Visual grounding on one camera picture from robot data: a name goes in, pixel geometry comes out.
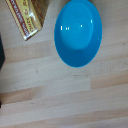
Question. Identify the blue bowl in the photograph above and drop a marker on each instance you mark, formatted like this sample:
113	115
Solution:
77	31

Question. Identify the yellow red food box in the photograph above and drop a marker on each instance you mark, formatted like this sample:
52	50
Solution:
29	16

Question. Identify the black fabric storage box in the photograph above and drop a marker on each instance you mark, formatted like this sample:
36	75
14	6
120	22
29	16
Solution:
1	53

